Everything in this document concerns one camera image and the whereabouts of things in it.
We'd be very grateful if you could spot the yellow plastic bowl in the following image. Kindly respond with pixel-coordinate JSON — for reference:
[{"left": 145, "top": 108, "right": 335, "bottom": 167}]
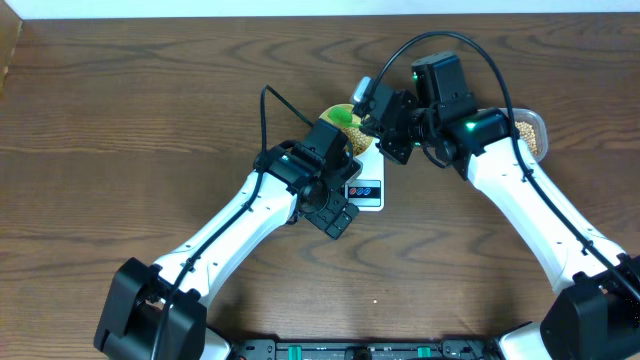
[{"left": 320, "top": 104, "right": 373, "bottom": 156}]

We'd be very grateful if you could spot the green plastic measuring scoop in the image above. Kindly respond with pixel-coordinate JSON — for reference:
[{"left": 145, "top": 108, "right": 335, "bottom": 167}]
[{"left": 327, "top": 106, "right": 361, "bottom": 128}]

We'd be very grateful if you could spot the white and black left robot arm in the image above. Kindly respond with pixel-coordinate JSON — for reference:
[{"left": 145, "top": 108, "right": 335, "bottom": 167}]
[{"left": 93, "top": 120, "right": 362, "bottom": 360}]

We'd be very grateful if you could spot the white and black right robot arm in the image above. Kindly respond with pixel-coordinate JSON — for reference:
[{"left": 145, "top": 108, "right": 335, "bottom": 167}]
[{"left": 352, "top": 52, "right": 639, "bottom": 359}]

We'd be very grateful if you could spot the white digital kitchen scale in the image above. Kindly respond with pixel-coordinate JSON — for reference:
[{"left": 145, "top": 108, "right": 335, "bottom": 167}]
[{"left": 344, "top": 139, "right": 385, "bottom": 212}]

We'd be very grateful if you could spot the clear container of soybeans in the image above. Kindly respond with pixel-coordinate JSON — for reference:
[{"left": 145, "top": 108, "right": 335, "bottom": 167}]
[{"left": 513, "top": 108, "right": 549, "bottom": 162}]

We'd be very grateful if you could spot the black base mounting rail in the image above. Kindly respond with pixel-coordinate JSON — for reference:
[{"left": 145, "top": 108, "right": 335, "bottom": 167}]
[{"left": 223, "top": 335, "right": 505, "bottom": 360}]

